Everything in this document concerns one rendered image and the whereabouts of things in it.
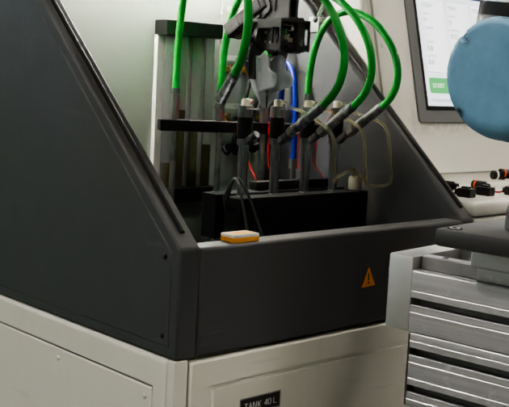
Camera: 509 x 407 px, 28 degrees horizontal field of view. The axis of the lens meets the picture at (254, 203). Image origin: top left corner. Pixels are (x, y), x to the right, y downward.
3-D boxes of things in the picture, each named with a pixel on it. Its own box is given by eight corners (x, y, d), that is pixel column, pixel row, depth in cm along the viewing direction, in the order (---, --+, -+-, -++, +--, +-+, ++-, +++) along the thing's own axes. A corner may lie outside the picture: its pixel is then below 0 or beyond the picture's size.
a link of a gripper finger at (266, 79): (271, 109, 170) (274, 53, 169) (246, 106, 175) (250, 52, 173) (283, 109, 172) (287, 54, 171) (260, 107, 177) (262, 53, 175)
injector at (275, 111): (279, 223, 184) (286, 107, 181) (261, 219, 188) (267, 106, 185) (291, 222, 186) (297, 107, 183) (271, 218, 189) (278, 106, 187)
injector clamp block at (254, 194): (235, 283, 176) (239, 197, 174) (198, 274, 183) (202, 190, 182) (363, 266, 199) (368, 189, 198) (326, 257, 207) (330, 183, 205)
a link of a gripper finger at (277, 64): (283, 109, 172) (287, 54, 171) (260, 107, 177) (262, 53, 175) (296, 109, 175) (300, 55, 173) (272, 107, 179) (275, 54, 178)
